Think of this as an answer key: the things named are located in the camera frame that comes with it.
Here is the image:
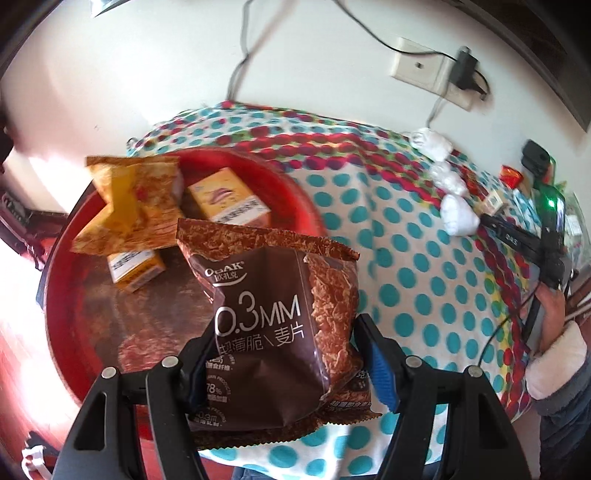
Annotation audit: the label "black television cable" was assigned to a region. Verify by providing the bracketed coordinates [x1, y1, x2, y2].
[332, 0, 458, 58]

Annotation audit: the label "clear plastic bundle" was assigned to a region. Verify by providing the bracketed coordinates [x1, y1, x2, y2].
[431, 161, 469, 197]

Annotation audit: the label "large yellow medicine box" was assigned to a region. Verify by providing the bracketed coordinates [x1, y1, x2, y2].
[187, 167, 273, 227]

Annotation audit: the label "grey television cable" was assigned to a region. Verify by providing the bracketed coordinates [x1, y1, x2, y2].
[228, 0, 254, 100]

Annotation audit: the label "red snack packet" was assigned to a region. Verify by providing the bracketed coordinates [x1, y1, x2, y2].
[499, 165, 525, 188]

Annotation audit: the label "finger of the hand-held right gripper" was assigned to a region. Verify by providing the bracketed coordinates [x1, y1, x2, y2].
[480, 215, 541, 259]

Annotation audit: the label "clear plastic bag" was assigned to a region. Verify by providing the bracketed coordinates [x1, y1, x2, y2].
[561, 194, 591, 259]

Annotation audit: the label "person's right hand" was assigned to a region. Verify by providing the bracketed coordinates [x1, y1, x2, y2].
[540, 284, 578, 354]

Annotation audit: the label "polka dot blanket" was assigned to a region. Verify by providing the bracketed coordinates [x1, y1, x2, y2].
[127, 99, 583, 467]

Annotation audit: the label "red plastic basin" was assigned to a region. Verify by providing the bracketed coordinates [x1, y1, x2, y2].
[44, 148, 328, 480]

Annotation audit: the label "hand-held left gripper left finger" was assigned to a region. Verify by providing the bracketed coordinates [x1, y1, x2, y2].
[55, 323, 220, 480]

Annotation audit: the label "white wall socket plate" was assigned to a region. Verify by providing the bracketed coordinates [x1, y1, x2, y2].
[390, 37, 481, 112]

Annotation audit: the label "narrow yellow box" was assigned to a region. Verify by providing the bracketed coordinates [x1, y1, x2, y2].
[106, 249, 167, 294]

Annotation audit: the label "black power adapter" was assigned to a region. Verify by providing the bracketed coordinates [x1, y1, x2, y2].
[450, 46, 488, 100]

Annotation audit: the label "adapter cable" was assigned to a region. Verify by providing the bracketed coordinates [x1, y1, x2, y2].
[425, 95, 446, 132]

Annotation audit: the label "white sock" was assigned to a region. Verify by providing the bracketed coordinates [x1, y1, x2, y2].
[409, 128, 452, 161]
[438, 194, 481, 236]

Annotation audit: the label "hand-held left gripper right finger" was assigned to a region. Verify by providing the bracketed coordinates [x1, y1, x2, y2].
[353, 313, 522, 480]

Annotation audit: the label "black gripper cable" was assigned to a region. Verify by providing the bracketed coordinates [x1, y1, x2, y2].
[478, 286, 536, 365]

